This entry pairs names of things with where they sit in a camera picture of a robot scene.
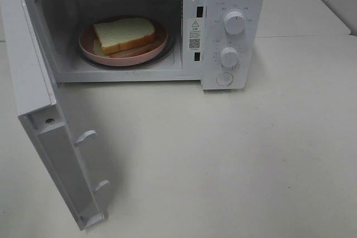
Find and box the round door release button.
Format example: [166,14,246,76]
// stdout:
[216,72,233,86]

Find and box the pink round plate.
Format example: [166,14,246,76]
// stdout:
[79,16,168,67]

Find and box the white upper power knob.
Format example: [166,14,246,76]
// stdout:
[223,9,247,35]

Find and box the warning sticker with QR code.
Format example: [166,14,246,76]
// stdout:
[187,17,205,51]

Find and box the white microwave oven body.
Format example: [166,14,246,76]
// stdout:
[34,0,263,90]

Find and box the white bread sandwich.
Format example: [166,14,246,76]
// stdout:
[93,17,163,55]

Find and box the white microwave door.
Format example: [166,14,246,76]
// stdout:
[1,0,109,230]

